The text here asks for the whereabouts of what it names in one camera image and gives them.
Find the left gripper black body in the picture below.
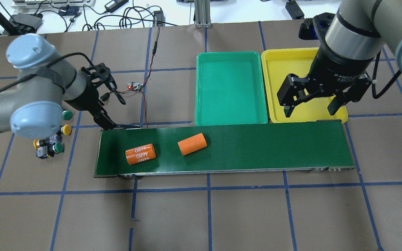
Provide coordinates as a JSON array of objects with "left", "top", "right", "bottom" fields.
[{"left": 67, "top": 63, "right": 117, "bottom": 130}]

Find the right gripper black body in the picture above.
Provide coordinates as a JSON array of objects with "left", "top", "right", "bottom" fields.
[{"left": 277, "top": 49, "right": 372, "bottom": 106}]

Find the green push button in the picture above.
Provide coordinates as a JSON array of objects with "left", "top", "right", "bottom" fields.
[
  {"left": 61, "top": 110, "right": 74, "bottom": 121},
  {"left": 36, "top": 142, "right": 64, "bottom": 159}
]

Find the orange cylinder marked 4680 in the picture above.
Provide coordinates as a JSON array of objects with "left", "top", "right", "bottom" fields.
[{"left": 125, "top": 144, "right": 156, "bottom": 165}]

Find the plain orange cylinder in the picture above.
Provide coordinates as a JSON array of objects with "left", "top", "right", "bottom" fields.
[{"left": 178, "top": 133, "right": 207, "bottom": 156}]

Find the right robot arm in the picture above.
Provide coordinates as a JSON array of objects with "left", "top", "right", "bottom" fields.
[{"left": 277, "top": 0, "right": 402, "bottom": 117}]

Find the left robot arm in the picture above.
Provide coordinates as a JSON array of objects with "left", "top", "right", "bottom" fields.
[{"left": 0, "top": 33, "right": 117, "bottom": 139}]

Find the yellow push button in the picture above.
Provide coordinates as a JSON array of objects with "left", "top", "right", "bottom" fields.
[
  {"left": 33, "top": 135, "right": 62, "bottom": 149},
  {"left": 60, "top": 124, "right": 72, "bottom": 136}
]

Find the green conveyor belt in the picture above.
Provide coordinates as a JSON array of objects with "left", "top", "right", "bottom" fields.
[{"left": 94, "top": 121, "right": 354, "bottom": 178}]

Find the motor controller board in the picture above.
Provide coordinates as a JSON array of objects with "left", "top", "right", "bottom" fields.
[{"left": 127, "top": 82, "right": 144, "bottom": 92}]

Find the yellow plastic tray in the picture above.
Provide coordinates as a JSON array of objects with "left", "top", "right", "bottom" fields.
[{"left": 261, "top": 48, "right": 349, "bottom": 124}]

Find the green plastic tray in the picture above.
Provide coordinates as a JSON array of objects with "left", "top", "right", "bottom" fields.
[{"left": 194, "top": 51, "right": 268, "bottom": 126}]

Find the black power adapter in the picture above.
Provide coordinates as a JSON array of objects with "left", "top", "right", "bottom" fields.
[{"left": 104, "top": 0, "right": 129, "bottom": 13}]

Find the red black wire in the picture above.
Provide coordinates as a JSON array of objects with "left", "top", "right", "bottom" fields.
[{"left": 117, "top": 27, "right": 161, "bottom": 129}]

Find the aluminium frame post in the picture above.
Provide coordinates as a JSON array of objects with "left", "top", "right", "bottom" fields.
[{"left": 194, "top": 0, "right": 212, "bottom": 29}]

